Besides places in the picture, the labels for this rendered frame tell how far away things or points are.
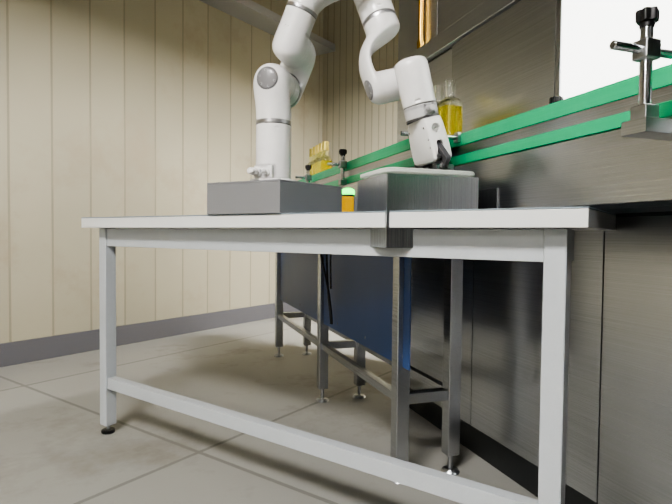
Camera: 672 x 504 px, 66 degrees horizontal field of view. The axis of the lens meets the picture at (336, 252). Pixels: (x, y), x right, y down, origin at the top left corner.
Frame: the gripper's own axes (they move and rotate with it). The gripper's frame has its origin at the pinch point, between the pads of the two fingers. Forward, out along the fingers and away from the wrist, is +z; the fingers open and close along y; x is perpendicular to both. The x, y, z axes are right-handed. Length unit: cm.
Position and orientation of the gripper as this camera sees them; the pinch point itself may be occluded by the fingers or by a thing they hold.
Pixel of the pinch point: (436, 185)
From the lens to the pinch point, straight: 121.6
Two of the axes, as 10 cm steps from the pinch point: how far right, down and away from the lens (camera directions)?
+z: 2.4, 9.6, 1.2
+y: -3.3, -0.4, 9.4
